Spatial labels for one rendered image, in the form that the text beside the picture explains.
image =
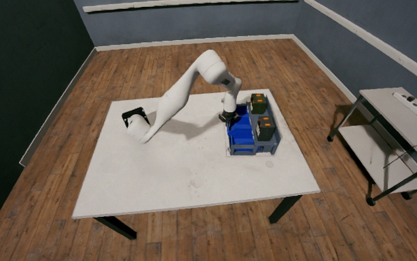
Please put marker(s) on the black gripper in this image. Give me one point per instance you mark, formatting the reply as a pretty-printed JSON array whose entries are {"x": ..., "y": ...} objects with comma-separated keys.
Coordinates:
[{"x": 232, "y": 118}]

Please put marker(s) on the grey metal shelf rack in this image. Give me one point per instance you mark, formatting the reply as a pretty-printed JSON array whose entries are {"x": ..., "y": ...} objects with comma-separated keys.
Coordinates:
[{"x": 267, "y": 145}]

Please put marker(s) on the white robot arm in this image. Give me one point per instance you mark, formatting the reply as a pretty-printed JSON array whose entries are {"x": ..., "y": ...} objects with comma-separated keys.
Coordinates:
[{"x": 213, "y": 70}]

